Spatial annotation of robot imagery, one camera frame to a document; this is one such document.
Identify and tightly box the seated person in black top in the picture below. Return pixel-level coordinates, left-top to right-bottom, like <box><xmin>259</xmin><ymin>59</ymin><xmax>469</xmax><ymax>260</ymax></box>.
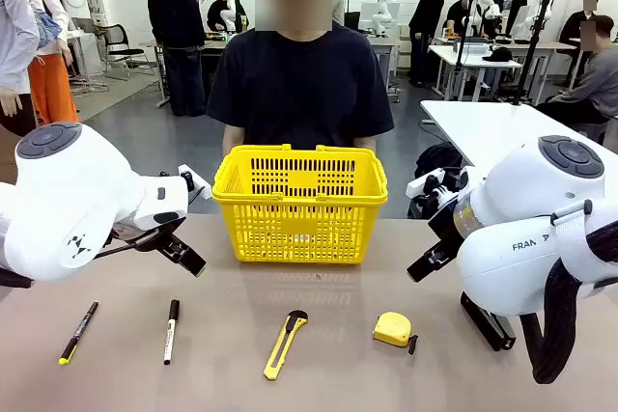
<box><xmin>559</xmin><ymin>0</ymin><xmax>603</xmax><ymax>76</ymax></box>

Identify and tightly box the black braided cable sleeve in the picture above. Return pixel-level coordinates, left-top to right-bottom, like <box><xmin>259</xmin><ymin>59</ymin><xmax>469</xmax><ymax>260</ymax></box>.
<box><xmin>524</xmin><ymin>226</ymin><xmax>618</xmax><ymax>387</ymax></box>

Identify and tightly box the standing man in black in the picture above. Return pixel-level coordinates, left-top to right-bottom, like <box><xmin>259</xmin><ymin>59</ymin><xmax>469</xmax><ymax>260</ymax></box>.
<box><xmin>147</xmin><ymin>0</ymin><xmax>208</xmax><ymax>118</ymax></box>

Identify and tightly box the black office chair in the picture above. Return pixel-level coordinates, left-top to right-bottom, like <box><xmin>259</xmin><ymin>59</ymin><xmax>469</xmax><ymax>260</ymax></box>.
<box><xmin>98</xmin><ymin>23</ymin><xmax>156</xmax><ymax>83</ymax></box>

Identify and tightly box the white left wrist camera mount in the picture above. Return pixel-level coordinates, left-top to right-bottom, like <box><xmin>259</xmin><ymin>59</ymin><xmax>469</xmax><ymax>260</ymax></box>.
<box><xmin>177</xmin><ymin>164</ymin><xmax>213</xmax><ymax>202</ymax></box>

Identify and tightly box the black-haired person at robot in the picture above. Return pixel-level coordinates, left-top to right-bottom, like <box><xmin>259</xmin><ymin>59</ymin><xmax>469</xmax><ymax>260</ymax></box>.
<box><xmin>207</xmin><ymin>0</ymin><xmax>248</xmax><ymax>33</ymax></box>

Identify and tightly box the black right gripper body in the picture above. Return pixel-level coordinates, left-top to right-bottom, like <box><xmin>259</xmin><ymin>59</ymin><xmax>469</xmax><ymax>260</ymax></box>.
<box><xmin>428</xmin><ymin>204</ymin><xmax>468</xmax><ymax>253</ymax></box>

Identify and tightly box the black highlighter with yellow cap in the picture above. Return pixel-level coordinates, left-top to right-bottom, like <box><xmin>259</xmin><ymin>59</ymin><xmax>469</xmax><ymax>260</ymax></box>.
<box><xmin>58</xmin><ymin>300</ymin><xmax>100</xmax><ymax>367</ymax></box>

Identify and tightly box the yellow utility knife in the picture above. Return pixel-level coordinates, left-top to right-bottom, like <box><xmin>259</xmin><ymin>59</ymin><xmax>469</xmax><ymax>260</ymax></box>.
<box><xmin>263</xmin><ymin>309</ymin><xmax>310</xmax><ymax>381</ymax></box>

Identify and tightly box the black bag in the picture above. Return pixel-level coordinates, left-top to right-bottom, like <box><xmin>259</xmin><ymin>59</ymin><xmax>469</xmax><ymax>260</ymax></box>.
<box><xmin>413</xmin><ymin>142</ymin><xmax>465</xmax><ymax>181</ymax></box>

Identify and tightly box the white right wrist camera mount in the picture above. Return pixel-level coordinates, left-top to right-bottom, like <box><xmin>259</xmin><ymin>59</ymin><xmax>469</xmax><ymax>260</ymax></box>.
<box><xmin>407</xmin><ymin>166</ymin><xmax>479</xmax><ymax>206</ymax></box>

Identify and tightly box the black cap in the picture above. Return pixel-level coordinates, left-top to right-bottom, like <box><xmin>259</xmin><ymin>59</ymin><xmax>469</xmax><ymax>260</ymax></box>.
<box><xmin>482</xmin><ymin>46</ymin><xmax>514</xmax><ymax>64</ymax></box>

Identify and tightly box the person in navy t-shirt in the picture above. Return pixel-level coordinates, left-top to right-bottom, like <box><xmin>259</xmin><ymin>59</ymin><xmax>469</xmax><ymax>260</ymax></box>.
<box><xmin>206</xmin><ymin>0</ymin><xmax>396</xmax><ymax>151</ymax></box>

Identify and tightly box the yellow plastic shopping basket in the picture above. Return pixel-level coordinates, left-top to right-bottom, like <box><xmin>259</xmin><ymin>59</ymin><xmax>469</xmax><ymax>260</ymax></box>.
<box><xmin>211</xmin><ymin>143</ymin><xmax>390</xmax><ymax>266</ymax></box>

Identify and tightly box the white background desk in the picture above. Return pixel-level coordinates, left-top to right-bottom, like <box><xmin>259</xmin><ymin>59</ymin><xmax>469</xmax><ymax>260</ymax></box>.
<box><xmin>427</xmin><ymin>43</ymin><xmax>523</xmax><ymax>100</ymax></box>

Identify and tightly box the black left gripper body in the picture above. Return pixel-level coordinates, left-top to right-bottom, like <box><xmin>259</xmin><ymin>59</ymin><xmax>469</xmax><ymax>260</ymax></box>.
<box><xmin>111</xmin><ymin>216</ymin><xmax>187</xmax><ymax>245</ymax></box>

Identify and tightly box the mannequin in lilac shirt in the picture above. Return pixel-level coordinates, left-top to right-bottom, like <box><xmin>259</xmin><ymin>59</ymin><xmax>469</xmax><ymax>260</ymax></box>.
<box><xmin>0</xmin><ymin>0</ymin><xmax>41</xmax><ymax>138</ymax></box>

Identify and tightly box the grey background desk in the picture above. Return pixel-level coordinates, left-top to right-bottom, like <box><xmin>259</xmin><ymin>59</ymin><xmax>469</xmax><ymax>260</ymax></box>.
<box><xmin>153</xmin><ymin>34</ymin><xmax>228</xmax><ymax>109</ymax></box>

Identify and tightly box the black stapler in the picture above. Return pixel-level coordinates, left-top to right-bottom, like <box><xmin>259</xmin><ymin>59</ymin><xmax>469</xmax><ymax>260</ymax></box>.
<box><xmin>460</xmin><ymin>290</ymin><xmax>518</xmax><ymax>353</ymax></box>

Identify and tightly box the large white table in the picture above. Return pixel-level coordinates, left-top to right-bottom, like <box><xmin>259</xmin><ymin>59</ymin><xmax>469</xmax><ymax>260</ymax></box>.
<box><xmin>419</xmin><ymin>99</ymin><xmax>618</xmax><ymax>173</ymax></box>

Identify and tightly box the tall black stand pole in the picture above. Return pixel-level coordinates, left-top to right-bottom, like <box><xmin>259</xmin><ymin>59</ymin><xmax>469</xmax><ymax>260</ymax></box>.
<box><xmin>512</xmin><ymin>0</ymin><xmax>555</xmax><ymax>107</ymax></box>
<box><xmin>455</xmin><ymin>0</ymin><xmax>478</xmax><ymax>70</ymax></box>

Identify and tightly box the person in black white jacket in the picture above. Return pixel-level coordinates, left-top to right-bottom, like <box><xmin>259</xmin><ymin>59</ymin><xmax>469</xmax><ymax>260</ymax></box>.
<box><xmin>491</xmin><ymin>0</ymin><xmax>530</xmax><ymax>41</ymax></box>

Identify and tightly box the white cable strap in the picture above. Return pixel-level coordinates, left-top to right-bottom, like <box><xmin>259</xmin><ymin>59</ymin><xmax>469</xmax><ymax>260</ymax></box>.
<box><xmin>549</xmin><ymin>199</ymin><xmax>594</xmax><ymax>239</ymax></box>

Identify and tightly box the person's right forearm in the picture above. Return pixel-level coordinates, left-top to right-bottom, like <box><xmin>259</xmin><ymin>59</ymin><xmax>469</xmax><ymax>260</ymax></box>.
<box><xmin>221</xmin><ymin>124</ymin><xmax>247</xmax><ymax>157</ymax></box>

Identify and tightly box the seated person in grey sweater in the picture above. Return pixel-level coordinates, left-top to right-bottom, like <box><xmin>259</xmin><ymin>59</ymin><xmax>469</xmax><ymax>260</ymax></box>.
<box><xmin>534</xmin><ymin>14</ymin><xmax>618</xmax><ymax>126</ymax></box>

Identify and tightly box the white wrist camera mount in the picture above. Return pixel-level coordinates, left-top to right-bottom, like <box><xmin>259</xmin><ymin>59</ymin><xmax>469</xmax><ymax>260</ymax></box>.
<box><xmin>177</xmin><ymin>164</ymin><xmax>213</xmax><ymax>202</ymax></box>
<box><xmin>407</xmin><ymin>166</ymin><xmax>479</xmax><ymax>206</ymax></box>

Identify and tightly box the white marker with black cap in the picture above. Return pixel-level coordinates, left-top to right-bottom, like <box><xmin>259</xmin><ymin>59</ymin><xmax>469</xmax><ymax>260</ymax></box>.
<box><xmin>162</xmin><ymin>298</ymin><xmax>182</xmax><ymax>367</ymax></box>

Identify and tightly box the yellow tape measure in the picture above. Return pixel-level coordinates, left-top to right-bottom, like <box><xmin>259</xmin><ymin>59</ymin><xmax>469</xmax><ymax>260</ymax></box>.
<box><xmin>372</xmin><ymin>312</ymin><xmax>419</xmax><ymax>356</ymax></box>

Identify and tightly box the seated person in black clothes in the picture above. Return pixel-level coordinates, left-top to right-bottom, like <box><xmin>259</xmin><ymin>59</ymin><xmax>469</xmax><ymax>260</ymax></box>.
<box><xmin>446</xmin><ymin>0</ymin><xmax>484</xmax><ymax>40</ymax></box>

